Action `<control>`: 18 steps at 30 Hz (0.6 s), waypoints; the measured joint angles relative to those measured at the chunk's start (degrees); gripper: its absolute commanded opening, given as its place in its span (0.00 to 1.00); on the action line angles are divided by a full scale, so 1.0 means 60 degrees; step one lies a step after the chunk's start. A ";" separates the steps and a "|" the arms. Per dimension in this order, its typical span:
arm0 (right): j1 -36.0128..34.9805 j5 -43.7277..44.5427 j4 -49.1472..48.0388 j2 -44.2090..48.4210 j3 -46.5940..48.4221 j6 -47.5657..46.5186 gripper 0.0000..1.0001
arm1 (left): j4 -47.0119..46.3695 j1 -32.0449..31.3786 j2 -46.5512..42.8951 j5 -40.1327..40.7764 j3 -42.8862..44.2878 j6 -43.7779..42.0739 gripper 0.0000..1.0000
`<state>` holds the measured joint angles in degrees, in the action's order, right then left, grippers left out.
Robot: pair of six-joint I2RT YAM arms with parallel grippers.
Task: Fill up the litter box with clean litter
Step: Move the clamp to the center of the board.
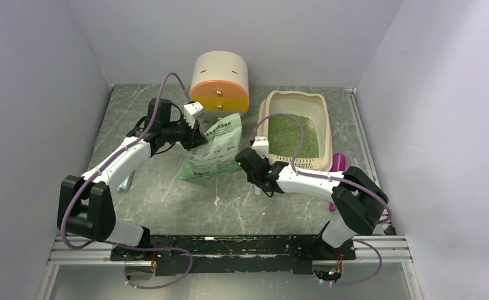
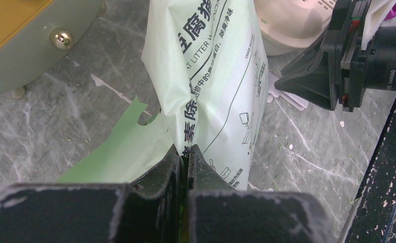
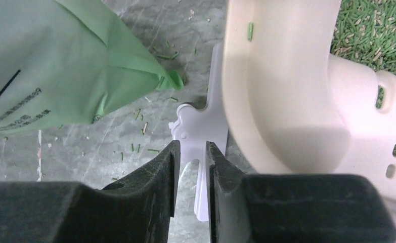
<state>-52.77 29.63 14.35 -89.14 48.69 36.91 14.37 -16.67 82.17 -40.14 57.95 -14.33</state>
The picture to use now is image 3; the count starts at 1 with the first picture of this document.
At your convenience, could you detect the green litter bag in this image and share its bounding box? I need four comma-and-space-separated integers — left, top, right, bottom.
0, 1, 183, 137

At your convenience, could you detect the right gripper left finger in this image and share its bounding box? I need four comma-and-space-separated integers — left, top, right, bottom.
0, 140, 181, 242

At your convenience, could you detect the beige litter box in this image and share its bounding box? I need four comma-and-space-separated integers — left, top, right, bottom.
222, 1, 396, 223

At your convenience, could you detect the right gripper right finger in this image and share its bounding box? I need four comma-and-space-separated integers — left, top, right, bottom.
206, 142, 396, 242

